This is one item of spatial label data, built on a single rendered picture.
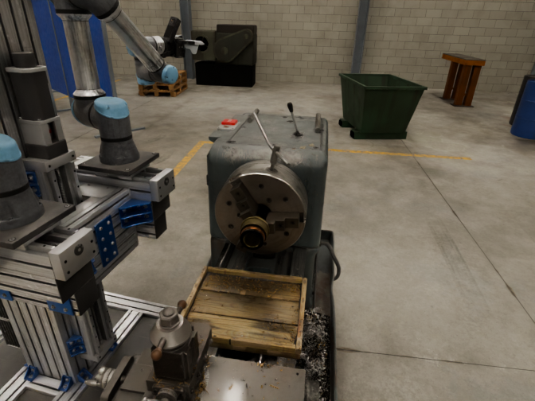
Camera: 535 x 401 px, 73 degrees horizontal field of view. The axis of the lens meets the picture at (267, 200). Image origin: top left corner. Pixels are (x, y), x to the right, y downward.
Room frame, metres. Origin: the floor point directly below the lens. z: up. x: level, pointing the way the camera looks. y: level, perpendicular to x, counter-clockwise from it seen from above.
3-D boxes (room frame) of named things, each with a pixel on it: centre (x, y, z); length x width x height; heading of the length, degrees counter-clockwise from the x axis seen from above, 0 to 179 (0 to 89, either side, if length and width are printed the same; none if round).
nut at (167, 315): (0.51, 0.18, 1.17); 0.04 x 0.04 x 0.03
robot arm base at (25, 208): (0.88, 0.72, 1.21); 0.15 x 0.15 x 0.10
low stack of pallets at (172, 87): (8.99, 2.58, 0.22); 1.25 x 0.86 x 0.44; 177
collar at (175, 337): (0.51, 0.18, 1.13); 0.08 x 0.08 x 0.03
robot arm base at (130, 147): (1.36, 0.60, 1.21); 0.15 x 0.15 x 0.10
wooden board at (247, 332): (0.84, 0.06, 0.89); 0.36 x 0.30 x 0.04; 82
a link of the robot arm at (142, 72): (1.64, 0.54, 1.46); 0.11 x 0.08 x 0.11; 55
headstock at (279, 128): (1.52, -0.02, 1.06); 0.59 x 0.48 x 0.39; 172
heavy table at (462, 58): (9.09, -4.46, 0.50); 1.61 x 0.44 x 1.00; 174
